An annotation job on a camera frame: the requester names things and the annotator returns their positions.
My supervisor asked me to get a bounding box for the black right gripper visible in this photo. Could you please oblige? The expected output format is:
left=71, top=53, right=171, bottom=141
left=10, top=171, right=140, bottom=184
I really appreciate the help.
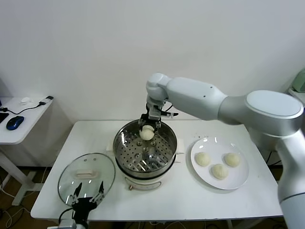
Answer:
left=139, top=95, right=167, bottom=138

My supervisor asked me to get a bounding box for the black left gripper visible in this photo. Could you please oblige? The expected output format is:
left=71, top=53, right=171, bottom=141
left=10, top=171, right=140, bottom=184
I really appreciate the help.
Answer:
left=70, top=180, right=105, bottom=219

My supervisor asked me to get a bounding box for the white steamed baozi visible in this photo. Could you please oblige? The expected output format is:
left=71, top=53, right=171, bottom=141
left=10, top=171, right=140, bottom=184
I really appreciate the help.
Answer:
left=224, top=152, right=241, bottom=167
left=139, top=125, right=154, bottom=141
left=210, top=164, right=229, bottom=180
left=195, top=152, right=212, bottom=167

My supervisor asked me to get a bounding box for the round glass lid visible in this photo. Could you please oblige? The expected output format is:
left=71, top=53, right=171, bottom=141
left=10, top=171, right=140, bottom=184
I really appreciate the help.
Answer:
left=57, top=153, right=117, bottom=208

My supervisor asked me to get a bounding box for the stainless steel steamer basket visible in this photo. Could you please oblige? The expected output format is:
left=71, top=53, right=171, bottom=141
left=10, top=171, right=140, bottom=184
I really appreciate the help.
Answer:
left=106, top=118, right=186, bottom=173

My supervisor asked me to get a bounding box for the white side desk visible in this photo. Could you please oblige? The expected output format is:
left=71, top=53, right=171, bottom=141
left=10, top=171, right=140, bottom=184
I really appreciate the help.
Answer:
left=0, top=96, right=54, bottom=207

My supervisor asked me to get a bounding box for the blue computer mouse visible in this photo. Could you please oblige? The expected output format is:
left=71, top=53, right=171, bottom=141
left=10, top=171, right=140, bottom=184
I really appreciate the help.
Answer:
left=6, top=116, right=25, bottom=131

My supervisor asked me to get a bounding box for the white round plate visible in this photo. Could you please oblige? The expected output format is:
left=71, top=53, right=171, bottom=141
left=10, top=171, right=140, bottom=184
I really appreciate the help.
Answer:
left=190, top=137, right=250, bottom=191

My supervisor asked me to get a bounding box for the pale green appliance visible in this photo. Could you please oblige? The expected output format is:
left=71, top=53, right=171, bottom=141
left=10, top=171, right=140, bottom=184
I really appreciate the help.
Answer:
left=291, top=69, right=305, bottom=94

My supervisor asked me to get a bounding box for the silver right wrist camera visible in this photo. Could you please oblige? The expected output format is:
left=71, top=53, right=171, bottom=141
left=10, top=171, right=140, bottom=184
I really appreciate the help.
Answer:
left=148, top=106, right=163, bottom=120

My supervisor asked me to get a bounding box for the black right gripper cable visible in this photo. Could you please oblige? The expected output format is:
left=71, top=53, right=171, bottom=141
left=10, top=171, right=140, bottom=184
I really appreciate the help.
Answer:
left=162, top=104, right=179, bottom=118

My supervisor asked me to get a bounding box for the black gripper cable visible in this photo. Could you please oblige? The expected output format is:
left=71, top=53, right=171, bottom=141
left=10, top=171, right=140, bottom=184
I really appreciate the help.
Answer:
left=162, top=104, right=179, bottom=118
left=58, top=207, right=73, bottom=221

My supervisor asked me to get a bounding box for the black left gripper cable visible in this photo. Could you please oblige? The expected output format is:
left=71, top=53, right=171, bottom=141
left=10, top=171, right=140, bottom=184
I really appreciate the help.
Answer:
left=58, top=207, right=73, bottom=221

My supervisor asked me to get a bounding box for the black cable with grey adapter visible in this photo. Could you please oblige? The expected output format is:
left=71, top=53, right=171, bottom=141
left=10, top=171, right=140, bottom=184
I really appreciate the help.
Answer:
left=0, top=96, right=54, bottom=115

